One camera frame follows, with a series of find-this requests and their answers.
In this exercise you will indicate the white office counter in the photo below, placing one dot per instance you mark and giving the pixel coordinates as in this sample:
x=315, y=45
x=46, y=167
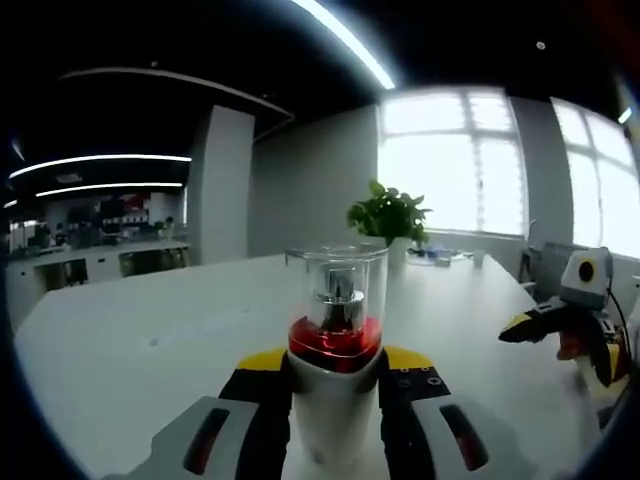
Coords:
x=95, y=250

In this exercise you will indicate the potted green plant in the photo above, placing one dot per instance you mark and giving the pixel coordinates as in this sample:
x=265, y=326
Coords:
x=390, y=215

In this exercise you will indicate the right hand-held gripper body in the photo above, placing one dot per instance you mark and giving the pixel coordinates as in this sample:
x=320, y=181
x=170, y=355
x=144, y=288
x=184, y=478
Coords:
x=585, y=280

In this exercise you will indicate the large bright window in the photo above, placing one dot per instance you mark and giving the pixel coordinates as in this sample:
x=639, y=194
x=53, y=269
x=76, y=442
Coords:
x=440, y=165

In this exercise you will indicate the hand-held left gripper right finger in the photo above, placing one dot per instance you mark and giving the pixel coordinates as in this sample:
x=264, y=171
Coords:
x=405, y=430

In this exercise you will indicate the thin ceiling light strip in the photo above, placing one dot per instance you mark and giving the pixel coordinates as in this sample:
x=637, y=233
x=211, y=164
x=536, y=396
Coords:
x=100, y=162
x=110, y=189

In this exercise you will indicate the white red skincare spray bottle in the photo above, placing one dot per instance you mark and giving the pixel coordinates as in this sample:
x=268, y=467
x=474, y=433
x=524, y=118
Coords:
x=330, y=415

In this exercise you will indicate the grey metal panel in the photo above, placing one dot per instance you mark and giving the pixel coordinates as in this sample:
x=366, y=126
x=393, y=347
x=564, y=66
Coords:
x=557, y=270

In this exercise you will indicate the bright ceiling light strip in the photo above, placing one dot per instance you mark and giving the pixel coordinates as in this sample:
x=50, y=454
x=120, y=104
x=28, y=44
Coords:
x=350, y=45

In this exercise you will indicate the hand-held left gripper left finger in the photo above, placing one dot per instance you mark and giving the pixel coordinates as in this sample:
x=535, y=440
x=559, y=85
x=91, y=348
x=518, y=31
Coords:
x=260, y=430

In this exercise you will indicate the blue packets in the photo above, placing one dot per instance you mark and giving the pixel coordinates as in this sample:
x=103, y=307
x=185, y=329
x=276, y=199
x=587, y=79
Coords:
x=440, y=257

